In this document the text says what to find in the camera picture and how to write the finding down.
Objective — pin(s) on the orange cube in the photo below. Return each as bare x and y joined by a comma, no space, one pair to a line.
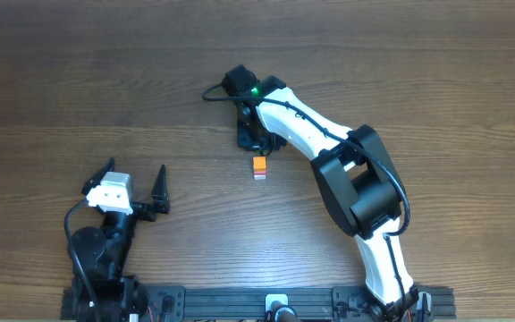
259,163

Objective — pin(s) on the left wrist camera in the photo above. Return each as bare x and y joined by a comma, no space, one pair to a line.
110,192

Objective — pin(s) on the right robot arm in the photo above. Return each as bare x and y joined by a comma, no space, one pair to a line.
365,197

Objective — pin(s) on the red cube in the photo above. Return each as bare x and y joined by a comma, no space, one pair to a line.
259,173

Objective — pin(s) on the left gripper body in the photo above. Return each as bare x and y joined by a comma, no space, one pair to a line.
145,211

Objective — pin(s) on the white cube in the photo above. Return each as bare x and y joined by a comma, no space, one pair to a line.
259,177

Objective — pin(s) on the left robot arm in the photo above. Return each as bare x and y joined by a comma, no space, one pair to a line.
101,259

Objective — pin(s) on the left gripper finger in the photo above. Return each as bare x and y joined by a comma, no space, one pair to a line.
161,190
97,176

